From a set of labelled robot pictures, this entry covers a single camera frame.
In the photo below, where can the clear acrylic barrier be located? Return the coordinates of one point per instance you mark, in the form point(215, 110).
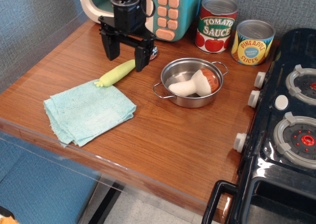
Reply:
point(150, 188)

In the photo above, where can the tomato sauce can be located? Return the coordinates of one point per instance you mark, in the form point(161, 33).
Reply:
point(216, 21)

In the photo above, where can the teal toy microwave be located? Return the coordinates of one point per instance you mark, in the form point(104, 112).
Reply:
point(170, 22)

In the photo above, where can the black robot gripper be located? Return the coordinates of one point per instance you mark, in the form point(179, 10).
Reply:
point(128, 26)

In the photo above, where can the small steel pot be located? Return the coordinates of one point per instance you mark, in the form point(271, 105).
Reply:
point(182, 70)

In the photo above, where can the black toy stove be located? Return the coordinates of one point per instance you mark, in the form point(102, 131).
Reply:
point(277, 171)

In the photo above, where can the spoon with yellow-green handle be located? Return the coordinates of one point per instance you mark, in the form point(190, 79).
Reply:
point(115, 74)

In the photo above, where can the pineapple slices can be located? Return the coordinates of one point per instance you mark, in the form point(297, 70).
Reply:
point(252, 42)

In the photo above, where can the toy mushroom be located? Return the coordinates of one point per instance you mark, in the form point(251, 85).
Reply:
point(203, 83)

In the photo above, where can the light blue folded cloth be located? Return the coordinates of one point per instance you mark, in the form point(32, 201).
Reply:
point(82, 113)

